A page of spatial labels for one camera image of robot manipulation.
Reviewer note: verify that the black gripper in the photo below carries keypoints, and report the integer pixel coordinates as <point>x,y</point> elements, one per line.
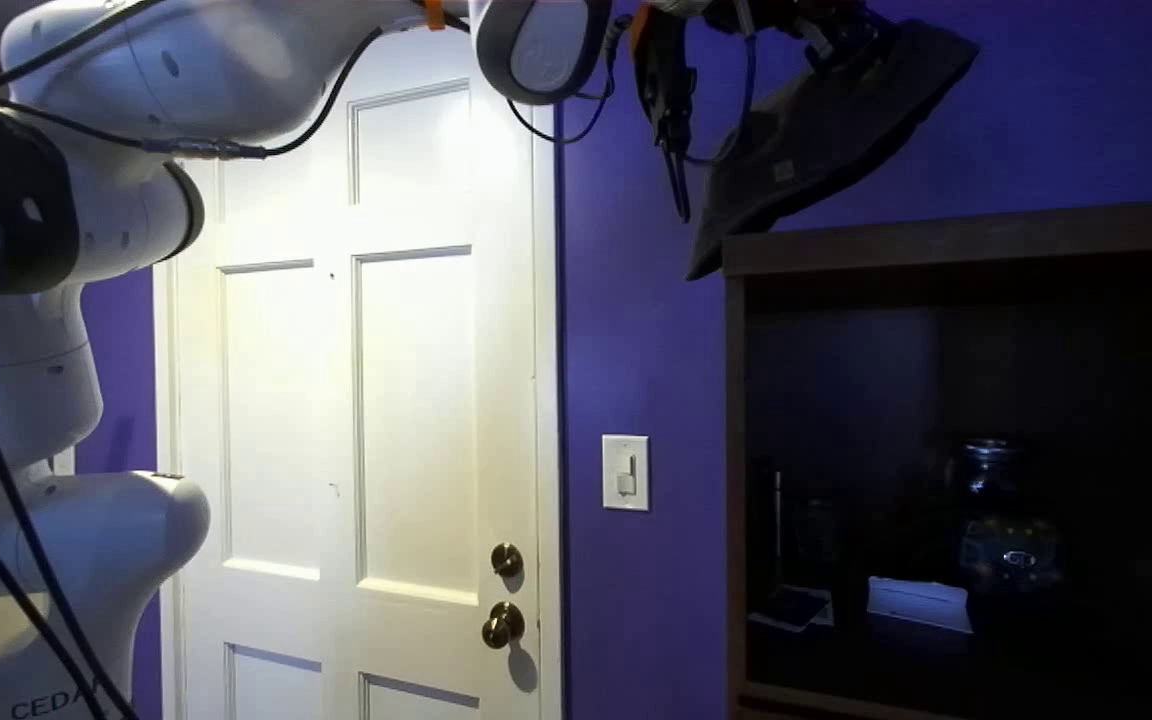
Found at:
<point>802,21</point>

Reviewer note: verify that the dark grey cap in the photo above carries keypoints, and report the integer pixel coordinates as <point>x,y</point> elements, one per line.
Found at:
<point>867,89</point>

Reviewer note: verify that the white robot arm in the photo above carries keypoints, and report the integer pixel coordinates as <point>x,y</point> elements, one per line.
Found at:
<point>102,106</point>

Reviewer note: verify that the dark wooden cabinet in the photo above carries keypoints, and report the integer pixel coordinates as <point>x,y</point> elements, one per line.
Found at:
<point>940,470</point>

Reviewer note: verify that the glass jar in cabinet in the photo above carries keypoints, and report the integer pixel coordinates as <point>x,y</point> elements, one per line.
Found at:
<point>1011,550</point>

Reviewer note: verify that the white box in cabinet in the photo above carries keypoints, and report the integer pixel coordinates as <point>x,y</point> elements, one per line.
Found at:
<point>922,601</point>

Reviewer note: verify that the white panel door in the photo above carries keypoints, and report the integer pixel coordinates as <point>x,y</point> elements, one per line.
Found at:
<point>354,365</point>

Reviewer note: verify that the round brass door knob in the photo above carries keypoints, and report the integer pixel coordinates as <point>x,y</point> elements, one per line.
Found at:
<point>502,626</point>

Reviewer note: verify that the round deadbolt lock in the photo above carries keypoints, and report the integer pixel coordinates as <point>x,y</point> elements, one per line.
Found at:
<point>506,563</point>

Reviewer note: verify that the white wall light switch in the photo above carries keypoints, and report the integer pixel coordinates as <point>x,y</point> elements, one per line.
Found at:
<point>624,475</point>

